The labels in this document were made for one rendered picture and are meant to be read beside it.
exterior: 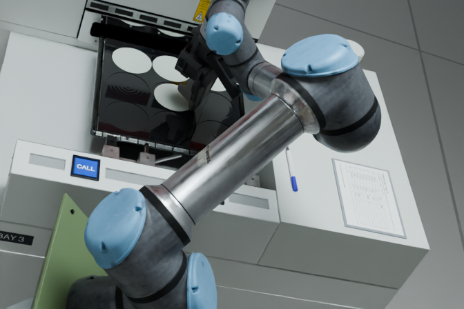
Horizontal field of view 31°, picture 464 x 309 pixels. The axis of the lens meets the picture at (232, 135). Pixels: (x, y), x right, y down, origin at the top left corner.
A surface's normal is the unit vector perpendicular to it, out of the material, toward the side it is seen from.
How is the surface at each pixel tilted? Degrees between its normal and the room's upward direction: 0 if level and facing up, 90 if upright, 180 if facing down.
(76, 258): 44
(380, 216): 0
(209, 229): 90
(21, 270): 90
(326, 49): 40
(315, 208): 0
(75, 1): 90
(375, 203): 0
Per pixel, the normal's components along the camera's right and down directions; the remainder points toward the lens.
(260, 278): 0.06, 0.67
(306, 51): -0.34, -0.79
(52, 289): 0.89, -0.32
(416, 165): 0.33, -0.71
